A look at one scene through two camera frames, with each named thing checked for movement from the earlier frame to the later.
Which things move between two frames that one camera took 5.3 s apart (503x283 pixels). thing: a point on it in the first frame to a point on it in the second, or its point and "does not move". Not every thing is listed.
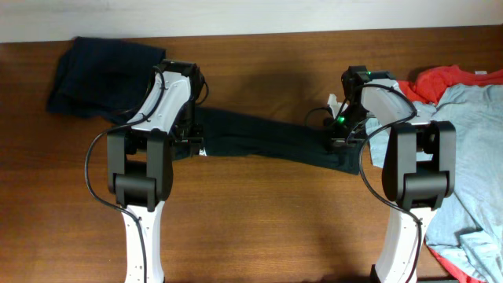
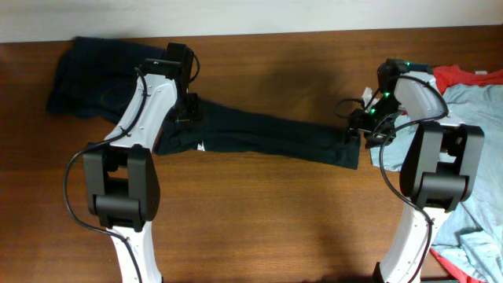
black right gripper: (336, 140) to (357, 122)
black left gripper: (192, 140) to (194, 112)
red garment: (429, 83) does not move
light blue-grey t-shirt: (468, 229) does not move
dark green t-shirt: (231, 133) does not move
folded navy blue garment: (104, 78) does not move
